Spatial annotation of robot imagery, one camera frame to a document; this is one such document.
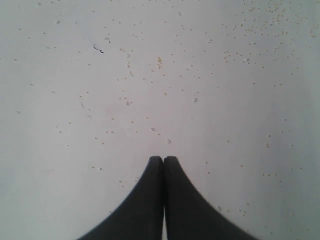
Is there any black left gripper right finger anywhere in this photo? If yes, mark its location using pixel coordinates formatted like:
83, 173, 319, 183
163, 156, 255, 240

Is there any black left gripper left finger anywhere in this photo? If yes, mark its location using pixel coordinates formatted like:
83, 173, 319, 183
80, 156, 164, 240

